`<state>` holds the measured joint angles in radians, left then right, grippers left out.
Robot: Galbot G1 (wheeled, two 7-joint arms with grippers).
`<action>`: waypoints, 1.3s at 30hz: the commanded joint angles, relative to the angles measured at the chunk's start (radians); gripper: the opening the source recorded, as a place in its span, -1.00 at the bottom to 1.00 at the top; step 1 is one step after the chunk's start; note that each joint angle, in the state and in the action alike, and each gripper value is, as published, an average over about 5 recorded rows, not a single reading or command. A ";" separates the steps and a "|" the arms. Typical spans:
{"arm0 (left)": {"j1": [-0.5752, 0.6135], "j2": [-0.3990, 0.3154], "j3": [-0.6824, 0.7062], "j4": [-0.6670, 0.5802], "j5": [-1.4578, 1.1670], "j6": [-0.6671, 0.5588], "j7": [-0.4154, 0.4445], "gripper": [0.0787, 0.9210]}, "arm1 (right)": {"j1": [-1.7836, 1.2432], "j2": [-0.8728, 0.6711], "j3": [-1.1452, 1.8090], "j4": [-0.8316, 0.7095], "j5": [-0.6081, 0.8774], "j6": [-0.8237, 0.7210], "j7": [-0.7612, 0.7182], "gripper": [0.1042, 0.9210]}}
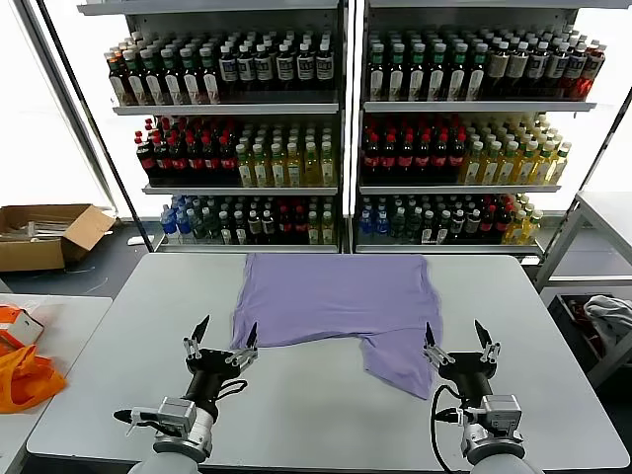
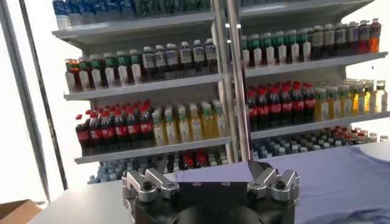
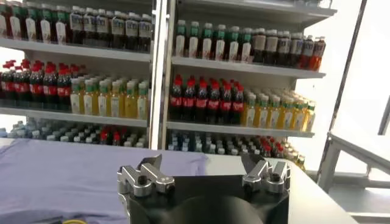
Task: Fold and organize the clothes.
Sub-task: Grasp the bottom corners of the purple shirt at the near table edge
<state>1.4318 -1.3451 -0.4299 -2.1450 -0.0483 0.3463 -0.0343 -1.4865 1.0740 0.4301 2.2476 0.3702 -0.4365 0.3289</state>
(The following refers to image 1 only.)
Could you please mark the grey metal shelf rack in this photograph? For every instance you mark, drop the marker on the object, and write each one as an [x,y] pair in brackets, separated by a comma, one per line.
[222,109]
[469,106]

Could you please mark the small red cap cola bottle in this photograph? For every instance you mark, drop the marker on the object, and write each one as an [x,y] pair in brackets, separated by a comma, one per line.
[502,224]
[299,229]
[488,224]
[285,229]

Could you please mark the white strips bundle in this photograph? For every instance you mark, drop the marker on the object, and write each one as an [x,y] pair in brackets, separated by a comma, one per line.
[44,228]

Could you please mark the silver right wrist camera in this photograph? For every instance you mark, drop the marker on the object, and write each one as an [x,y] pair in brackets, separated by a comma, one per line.
[501,412]

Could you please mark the red cloth item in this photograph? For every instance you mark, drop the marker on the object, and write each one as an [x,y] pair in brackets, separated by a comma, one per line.
[576,308]

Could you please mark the small blue water bottle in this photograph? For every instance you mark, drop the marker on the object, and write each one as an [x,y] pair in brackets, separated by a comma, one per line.
[183,227]
[168,227]
[381,227]
[366,227]

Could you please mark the dark drink bottle beige label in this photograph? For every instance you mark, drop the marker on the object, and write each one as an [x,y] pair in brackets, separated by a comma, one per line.
[517,69]
[498,69]

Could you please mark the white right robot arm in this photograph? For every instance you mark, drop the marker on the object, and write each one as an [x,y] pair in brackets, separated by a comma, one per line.
[494,449]

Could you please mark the grey white crumpled cloth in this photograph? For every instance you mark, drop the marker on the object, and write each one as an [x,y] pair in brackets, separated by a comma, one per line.
[609,311]

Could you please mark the small green tinted bottle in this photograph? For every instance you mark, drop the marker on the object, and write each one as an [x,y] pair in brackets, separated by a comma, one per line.
[198,227]
[398,227]
[212,227]
[414,227]

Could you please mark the red drink bottle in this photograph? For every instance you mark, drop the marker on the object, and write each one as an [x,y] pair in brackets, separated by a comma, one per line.
[592,74]

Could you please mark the dark drink bottle blue label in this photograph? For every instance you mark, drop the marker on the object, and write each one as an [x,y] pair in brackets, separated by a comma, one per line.
[576,71]
[227,69]
[324,69]
[304,69]
[556,69]
[263,69]
[285,69]
[246,69]
[536,69]

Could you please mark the grey metal side table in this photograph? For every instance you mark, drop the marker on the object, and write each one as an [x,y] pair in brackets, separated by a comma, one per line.
[612,210]

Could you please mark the purple t-shirt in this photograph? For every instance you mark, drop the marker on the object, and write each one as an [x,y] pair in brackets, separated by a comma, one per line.
[336,301]

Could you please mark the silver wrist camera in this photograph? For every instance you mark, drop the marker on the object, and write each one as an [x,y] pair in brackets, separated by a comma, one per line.
[501,412]
[175,415]

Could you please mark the small yellow juice bottle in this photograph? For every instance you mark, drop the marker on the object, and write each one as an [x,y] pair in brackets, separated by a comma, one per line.
[313,231]
[530,228]
[516,229]
[327,231]

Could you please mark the grey slanted pillar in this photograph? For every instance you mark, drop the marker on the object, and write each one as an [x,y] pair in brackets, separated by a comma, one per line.
[64,99]

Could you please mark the black storage crate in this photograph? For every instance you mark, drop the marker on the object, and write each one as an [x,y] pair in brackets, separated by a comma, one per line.
[563,316]

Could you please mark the thin black metal pole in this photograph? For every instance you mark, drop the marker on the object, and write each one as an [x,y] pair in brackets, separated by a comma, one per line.
[618,117]
[83,99]

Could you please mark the amber tea bottle white label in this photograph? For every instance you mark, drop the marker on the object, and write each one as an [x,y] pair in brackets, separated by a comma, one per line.
[117,79]

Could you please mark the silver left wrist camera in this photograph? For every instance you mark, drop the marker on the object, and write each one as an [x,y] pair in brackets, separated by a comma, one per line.
[175,415]

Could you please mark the small dark drink bottle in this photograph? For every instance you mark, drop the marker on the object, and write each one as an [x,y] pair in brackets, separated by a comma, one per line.
[239,229]
[472,227]
[268,229]
[225,229]
[443,229]
[254,229]
[457,227]
[427,229]

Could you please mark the brown cardboard box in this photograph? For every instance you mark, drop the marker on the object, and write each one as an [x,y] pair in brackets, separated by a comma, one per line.
[29,257]

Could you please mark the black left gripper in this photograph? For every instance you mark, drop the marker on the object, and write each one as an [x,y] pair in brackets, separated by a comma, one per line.
[207,365]

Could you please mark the orange cloth bag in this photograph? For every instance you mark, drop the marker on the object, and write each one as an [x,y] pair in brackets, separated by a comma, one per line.
[24,385]

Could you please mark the green label tea bottle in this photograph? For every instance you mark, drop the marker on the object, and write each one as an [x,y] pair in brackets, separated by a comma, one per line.
[376,74]
[456,74]
[172,81]
[191,81]
[476,74]
[151,81]
[133,81]
[210,81]
[437,74]
[396,74]
[416,74]

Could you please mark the grey metal cart frame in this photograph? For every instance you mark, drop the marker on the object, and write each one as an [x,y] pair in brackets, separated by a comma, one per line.
[614,360]

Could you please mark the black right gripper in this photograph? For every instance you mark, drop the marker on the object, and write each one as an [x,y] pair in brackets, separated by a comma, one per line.
[469,370]

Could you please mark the orange white carton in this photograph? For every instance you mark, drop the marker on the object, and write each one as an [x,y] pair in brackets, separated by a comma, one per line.
[24,328]

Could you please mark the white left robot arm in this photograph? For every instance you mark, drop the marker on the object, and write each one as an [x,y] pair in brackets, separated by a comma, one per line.
[190,447]

